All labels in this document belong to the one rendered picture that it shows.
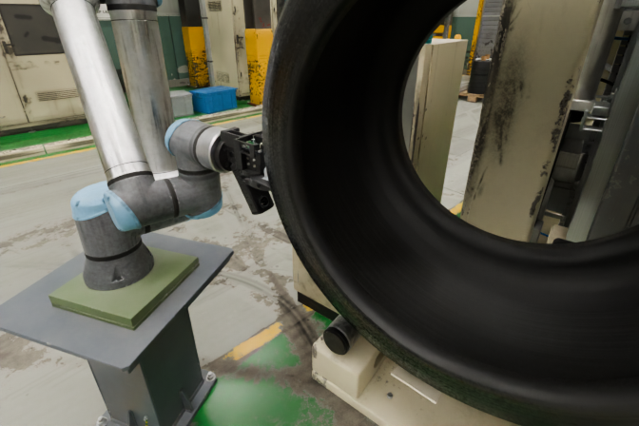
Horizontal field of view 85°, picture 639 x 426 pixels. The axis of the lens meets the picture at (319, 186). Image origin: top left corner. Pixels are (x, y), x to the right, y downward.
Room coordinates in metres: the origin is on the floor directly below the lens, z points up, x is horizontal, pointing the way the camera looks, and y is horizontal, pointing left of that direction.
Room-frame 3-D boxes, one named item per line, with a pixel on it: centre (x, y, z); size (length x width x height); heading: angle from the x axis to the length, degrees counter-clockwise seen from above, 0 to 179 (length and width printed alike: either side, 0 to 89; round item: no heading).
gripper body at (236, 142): (0.64, 0.14, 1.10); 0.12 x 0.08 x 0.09; 53
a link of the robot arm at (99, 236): (0.88, 0.60, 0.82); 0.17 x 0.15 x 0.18; 129
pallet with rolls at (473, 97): (6.75, -3.08, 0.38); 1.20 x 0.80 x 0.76; 140
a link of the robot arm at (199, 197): (0.73, 0.28, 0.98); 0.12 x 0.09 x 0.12; 129
